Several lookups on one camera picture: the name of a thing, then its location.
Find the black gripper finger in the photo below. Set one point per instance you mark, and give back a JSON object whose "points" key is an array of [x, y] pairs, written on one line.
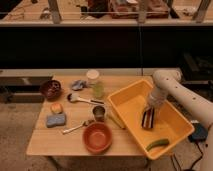
{"points": [[156, 112], [145, 108]]}

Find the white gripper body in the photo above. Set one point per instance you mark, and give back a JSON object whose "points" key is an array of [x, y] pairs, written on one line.
{"points": [[156, 98]]}

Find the yellow plastic tray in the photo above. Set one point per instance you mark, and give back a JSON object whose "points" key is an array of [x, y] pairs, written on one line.
{"points": [[129, 103]]}

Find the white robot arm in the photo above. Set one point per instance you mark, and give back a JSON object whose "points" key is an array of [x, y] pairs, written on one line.
{"points": [[167, 82]]}

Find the green pepper toy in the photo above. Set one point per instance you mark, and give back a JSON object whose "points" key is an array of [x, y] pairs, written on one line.
{"points": [[157, 143]]}

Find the yellow banana toy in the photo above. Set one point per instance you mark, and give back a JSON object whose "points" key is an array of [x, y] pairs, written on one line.
{"points": [[116, 120]]}

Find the small metal cup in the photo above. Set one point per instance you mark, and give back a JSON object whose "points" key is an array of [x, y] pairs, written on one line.
{"points": [[99, 113]]}

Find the blue box on floor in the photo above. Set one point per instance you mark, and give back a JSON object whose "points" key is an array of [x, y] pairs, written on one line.
{"points": [[199, 134]]}

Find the green translucent cup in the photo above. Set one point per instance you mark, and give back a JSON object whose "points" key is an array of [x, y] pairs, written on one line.
{"points": [[98, 90]]}

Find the orange bowl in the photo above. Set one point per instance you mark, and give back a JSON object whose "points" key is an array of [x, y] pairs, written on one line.
{"points": [[97, 137]]}

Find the metal spoon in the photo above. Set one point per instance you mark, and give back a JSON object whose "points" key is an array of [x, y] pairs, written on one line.
{"points": [[84, 124]]}

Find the white lidded jar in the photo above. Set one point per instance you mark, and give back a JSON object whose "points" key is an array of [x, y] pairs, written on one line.
{"points": [[92, 76]]}

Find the wooden table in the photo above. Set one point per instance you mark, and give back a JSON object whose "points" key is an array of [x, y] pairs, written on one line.
{"points": [[51, 142]]}

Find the crumpled blue cloth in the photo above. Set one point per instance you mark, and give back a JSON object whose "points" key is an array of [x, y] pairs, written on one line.
{"points": [[78, 85]]}

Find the small orange fruit toy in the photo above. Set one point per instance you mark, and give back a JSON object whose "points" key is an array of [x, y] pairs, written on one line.
{"points": [[56, 108]]}

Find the blue sponge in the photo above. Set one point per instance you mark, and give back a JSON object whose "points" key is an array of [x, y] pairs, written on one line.
{"points": [[55, 120]]}

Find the dark purple bowl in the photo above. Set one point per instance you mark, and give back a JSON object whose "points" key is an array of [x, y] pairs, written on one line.
{"points": [[50, 89]]}

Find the white handled brush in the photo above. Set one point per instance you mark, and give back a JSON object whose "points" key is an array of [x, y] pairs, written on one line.
{"points": [[75, 97]]}

